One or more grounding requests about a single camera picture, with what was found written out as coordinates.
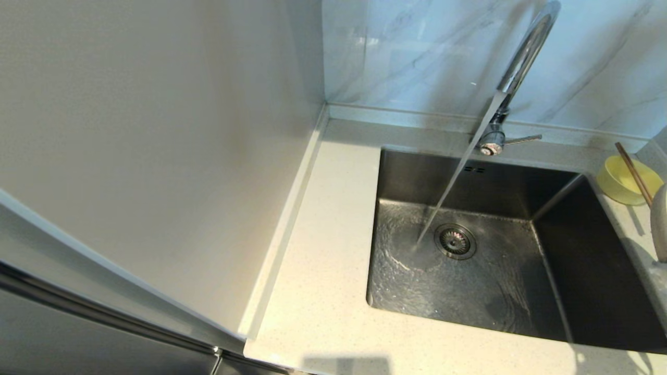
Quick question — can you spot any wooden chopstick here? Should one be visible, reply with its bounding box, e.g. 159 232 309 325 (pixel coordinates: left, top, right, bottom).
615 142 654 206

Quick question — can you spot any round metal drain strainer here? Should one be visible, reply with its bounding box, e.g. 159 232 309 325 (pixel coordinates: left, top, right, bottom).
434 223 476 260

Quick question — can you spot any yellow plastic bowl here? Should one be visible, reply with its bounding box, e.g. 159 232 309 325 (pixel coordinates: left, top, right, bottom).
597 155 664 206

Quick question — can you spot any tall grey refrigerator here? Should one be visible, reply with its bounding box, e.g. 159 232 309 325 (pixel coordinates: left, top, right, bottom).
0 0 330 375

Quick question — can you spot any chrome kitchen faucet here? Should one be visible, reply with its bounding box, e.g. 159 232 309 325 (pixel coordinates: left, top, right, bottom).
478 0 562 157

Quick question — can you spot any stainless steel sink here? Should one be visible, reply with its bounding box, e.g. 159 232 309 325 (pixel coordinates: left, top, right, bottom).
366 148 667 355

